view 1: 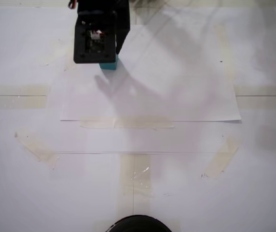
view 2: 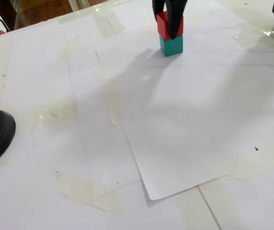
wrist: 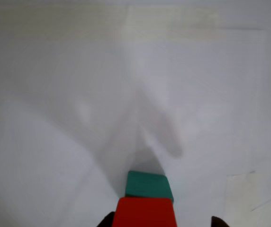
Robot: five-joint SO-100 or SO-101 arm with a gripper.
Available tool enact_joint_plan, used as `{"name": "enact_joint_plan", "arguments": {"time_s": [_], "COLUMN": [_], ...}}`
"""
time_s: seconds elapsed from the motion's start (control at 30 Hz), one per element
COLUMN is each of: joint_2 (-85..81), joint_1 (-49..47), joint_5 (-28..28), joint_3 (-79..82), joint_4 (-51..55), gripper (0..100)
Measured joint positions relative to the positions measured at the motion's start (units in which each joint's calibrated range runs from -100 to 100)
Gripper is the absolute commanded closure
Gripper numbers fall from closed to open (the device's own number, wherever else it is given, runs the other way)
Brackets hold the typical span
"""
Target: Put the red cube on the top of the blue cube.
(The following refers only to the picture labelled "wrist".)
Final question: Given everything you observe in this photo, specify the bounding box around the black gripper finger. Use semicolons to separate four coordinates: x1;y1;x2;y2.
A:
97;211;116;227
211;215;229;227

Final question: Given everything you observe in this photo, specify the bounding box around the red cube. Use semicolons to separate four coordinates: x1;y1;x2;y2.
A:
111;197;178;227

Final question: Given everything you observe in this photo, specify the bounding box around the teal blue cube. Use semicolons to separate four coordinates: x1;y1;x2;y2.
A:
125;170;174;203

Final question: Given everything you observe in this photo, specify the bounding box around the white paper sheet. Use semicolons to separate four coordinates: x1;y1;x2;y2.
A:
0;26;266;227

